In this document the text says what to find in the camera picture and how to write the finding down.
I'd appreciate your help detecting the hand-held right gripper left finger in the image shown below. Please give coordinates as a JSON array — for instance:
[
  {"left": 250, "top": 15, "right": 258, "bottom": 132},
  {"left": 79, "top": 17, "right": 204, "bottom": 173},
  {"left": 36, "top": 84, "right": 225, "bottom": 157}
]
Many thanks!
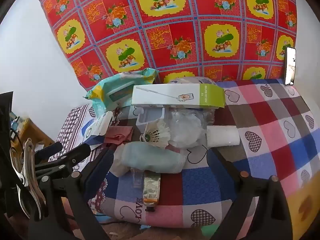
[{"left": 28, "top": 147, "right": 115, "bottom": 240}]

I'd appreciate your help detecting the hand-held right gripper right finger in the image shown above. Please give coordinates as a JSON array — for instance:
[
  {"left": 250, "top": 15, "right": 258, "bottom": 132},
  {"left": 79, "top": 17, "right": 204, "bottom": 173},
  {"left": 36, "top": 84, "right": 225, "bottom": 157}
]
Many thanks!
[{"left": 207, "top": 147, "right": 293, "bottom": 240}]

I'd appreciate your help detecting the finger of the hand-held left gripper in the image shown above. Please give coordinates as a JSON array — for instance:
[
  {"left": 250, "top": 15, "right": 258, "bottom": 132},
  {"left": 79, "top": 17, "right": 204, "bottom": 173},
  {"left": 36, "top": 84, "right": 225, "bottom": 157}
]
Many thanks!
[
  {"left": 34, "top": 141, "right": 63, "bottom": 162},
  {"left": 34, "top": 144, "right": 92, "bottom": 178}
]

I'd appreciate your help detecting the white blue carton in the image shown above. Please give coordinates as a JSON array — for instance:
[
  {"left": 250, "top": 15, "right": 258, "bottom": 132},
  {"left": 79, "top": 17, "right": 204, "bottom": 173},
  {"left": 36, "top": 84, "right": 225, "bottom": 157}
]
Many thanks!
[{"left": 80, "top": 110, "right": 114, "bottom": 145}]

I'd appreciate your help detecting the small clear plastic bottle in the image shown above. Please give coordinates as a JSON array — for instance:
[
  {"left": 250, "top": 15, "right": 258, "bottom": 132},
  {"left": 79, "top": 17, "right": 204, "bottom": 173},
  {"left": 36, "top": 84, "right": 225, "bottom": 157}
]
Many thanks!
[{"left": 130, "top": 169, "right": 144, "bottom": 188}]

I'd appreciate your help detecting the white towel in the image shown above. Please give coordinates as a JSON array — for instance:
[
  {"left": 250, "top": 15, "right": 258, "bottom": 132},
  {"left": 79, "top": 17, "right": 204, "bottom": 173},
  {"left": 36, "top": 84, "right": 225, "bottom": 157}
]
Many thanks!
[{"left": 206, "top": 125, "right": 240, "bottom": 147}]

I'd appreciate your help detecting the pale green plastic packet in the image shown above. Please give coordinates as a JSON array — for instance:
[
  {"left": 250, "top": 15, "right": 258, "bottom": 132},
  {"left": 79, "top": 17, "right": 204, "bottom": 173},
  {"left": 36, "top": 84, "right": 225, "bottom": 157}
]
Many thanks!
[{"left": 110, "top": 142, "right": 187, "bottom": 178}]

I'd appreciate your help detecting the orange squeezed tube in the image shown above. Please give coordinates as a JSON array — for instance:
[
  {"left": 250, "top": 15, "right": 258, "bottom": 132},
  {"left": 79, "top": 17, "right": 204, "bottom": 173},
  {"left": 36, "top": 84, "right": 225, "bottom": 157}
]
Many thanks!
[{"left": 142, "top": 172, "right": 161, "bottom": 212}]

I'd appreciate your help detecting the clear plastic bag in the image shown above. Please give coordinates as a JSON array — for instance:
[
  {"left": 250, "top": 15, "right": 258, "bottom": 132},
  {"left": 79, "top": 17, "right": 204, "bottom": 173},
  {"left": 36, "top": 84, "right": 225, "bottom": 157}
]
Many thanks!
[{"left": 165, "top": 106, "right": 217, "bottom": 148}]

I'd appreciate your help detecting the white feather shuttlecock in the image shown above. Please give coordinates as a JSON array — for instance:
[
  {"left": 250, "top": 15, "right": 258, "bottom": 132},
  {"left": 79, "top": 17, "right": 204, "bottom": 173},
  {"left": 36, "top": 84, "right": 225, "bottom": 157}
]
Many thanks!
[{"left": 139, "top": 120, "right": 172, "bottom": 148}]

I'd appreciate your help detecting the white plastic holder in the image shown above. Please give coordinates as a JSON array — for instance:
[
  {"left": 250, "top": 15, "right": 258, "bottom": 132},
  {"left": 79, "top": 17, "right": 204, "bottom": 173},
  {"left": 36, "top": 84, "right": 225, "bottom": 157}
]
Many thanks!
[{"left": 136, "top": 106, "right": 167, "bottom": 134}]

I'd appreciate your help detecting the teal wet wipes packet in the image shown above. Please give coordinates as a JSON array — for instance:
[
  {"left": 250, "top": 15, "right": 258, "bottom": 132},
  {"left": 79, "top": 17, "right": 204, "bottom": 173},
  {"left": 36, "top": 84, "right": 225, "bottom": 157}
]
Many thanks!
[{"left": 86, "top": 68, "right": 159, "bottom": 118}]

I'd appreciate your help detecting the long white green carton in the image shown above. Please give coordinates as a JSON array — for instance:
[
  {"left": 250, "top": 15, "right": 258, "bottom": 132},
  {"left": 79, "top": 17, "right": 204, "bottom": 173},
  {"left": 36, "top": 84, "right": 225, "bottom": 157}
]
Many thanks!
[{"left": 132, "top": 84, "right": 225, "bottom": 110}]

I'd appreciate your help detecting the white blue-printed plastic bag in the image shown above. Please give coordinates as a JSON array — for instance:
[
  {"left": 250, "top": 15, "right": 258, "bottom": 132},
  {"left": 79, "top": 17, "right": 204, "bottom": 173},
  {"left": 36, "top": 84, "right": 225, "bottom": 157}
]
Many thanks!
[{"left": 166, "top": 76, "right": 217, "bottom": 85}]

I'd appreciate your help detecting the small blue package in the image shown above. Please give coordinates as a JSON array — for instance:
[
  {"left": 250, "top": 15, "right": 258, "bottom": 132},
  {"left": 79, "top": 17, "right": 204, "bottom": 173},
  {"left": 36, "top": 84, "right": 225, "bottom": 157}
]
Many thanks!
[{"left": 10, "top": 116, "right": 25, "bottom": 133}]

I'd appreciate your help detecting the brown cardboard box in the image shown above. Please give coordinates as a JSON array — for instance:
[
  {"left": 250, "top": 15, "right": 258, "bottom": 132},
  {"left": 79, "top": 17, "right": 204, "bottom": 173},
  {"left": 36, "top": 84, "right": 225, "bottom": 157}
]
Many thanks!
[{"left": 10, "top": 117, "right": 55, "bottom": 153}]

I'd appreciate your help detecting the metal spring clip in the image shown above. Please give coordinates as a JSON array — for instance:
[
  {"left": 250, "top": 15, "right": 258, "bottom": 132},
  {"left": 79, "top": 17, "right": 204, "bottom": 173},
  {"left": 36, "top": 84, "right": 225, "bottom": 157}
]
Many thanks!
[{"left": 9, "top": 138, "right": 48, "bottom": 219}]

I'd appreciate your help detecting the checkered heart blanket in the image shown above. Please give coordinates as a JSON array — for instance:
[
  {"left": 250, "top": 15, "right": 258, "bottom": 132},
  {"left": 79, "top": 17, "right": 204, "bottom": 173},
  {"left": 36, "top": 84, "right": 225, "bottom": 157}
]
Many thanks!
[{"left": 47, "top": 79, "right": 320, "bottom": 229}]

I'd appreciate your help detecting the smartphone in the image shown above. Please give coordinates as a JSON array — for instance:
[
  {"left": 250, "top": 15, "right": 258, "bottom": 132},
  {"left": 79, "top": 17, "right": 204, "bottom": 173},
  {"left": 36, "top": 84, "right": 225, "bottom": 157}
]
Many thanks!
[{"left": 285, "top": 46, "right": 297, "bottom": 85}]

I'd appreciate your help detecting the red floral wall cloth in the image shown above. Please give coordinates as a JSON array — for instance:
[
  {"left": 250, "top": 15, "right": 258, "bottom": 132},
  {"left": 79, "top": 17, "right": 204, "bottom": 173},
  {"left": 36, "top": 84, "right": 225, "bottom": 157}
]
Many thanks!
[{"left": 37, "top": 0, "right": 298, "bottom": 92}]

